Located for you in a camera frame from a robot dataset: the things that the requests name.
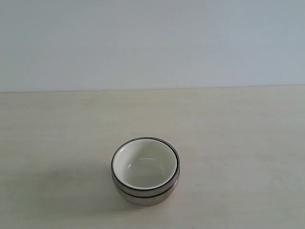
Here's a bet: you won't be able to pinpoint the white ceramic bowl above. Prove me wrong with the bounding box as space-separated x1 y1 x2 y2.
113 139 178 191

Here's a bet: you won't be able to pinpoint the patterned steel bowl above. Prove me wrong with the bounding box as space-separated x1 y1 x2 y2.
111 136 181 198

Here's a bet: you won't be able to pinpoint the plain steel bowl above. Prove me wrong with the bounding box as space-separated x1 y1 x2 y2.
114 180 179 207

